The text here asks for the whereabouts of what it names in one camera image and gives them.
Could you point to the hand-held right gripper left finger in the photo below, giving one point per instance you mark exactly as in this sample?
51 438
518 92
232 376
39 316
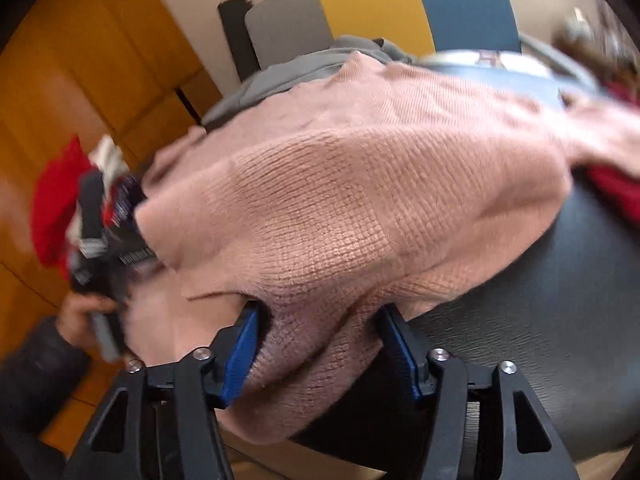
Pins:
240 355

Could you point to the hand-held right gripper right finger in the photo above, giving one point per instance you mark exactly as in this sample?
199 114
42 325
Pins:
400 355

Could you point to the pink knit sweater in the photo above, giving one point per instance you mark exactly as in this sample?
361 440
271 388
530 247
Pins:
350 185

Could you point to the person's left forearm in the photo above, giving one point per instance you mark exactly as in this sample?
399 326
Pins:
35 385

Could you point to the pile of red white clothes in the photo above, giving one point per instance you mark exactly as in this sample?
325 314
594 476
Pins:
50 200

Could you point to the person's left hand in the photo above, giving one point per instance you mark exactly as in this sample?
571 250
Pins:
75 317

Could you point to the wooden wardrobe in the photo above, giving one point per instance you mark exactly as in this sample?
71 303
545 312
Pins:
75 85

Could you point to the grey button garment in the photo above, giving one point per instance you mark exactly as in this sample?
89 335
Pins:
280 80

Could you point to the red knit sweater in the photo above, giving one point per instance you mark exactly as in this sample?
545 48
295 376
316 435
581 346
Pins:
620 190

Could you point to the white printed pillow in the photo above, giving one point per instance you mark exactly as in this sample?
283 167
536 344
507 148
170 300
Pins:
500 62

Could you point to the grey yellow blue armchair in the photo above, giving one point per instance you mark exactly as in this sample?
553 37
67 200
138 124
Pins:
370 0

